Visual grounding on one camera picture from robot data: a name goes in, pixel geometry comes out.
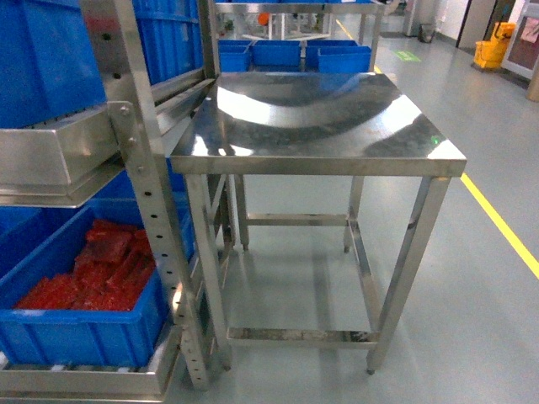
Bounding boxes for stainless steel table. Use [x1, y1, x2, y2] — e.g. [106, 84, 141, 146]
[169, 70, 468, 375]

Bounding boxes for yellow mop bucket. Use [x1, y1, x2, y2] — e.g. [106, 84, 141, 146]
[473, 22, 516, 70]

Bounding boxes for stainless steel shelf rack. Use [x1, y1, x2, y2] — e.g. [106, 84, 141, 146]
[1, 1, 230, 403]

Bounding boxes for red packaged parts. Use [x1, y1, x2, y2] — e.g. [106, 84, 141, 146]
[13, 219, 156, 311]

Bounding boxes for blue bin with red parts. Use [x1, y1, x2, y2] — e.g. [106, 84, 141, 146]
[1, 199, 168, 367]

